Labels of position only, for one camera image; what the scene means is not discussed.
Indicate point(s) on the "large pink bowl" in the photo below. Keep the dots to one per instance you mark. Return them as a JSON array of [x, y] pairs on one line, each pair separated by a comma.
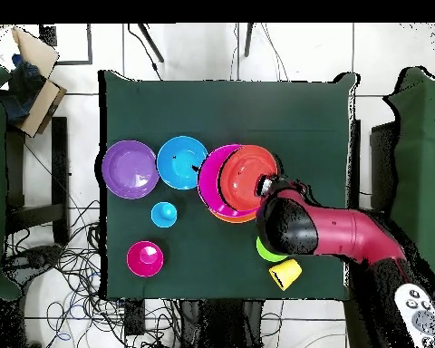
[[208, 181]]

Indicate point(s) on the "red-orange bowl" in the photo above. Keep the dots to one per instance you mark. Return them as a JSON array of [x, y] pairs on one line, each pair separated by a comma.
[[243, 174]]

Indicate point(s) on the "large orange bowl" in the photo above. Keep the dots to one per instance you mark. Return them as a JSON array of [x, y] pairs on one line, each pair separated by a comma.
[[235, 218]]

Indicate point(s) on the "blue cup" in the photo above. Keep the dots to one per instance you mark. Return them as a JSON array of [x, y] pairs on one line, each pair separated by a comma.
[[164, 214]]

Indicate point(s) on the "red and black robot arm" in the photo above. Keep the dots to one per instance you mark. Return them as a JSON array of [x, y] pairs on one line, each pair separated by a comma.
[[348, 232]]

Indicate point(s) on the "medium blue bowl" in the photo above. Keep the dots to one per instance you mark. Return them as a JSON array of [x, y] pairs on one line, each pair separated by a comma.
[[181, 163]]

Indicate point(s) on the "small green bowl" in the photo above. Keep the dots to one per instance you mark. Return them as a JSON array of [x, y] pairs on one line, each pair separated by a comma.
[[266, 255]]

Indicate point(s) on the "dark green tablecloth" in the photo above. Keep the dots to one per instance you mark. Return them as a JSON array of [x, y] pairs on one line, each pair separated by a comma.
[[217, 108]]

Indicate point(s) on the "purple bowl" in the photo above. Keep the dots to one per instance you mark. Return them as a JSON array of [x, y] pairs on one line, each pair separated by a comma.
[[130, 170]]

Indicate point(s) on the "small crimson bowl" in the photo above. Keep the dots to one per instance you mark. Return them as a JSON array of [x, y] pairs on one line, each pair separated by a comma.
[[145, 259]]

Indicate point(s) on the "yellow cup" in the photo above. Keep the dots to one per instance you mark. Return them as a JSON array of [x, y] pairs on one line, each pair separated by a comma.
[[288, 272]]

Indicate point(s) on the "black power strip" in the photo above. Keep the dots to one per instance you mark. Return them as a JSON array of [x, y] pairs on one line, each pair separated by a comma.
[[135, 319]]

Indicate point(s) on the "black tripod leg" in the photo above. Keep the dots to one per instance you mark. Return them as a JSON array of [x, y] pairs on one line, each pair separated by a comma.
[[150, 41], [249, 40]]

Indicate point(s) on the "black stool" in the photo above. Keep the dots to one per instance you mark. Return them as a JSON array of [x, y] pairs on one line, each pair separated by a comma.
[[59, 163]]

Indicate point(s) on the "cardboard box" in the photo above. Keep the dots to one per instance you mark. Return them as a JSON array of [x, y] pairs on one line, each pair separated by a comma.
[[40, 105]]

